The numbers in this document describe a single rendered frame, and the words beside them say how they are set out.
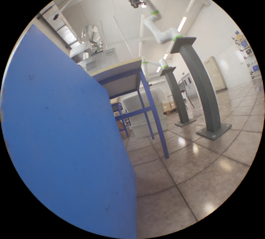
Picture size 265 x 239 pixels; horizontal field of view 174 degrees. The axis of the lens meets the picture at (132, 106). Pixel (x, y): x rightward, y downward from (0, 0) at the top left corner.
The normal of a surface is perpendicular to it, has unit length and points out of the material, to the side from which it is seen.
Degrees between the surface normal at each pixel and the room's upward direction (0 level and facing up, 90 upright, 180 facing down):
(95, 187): 90
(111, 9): 180
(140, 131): 96
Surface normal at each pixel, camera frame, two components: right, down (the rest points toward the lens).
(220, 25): -0.95, 0.30
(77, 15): 0.30, 0.95
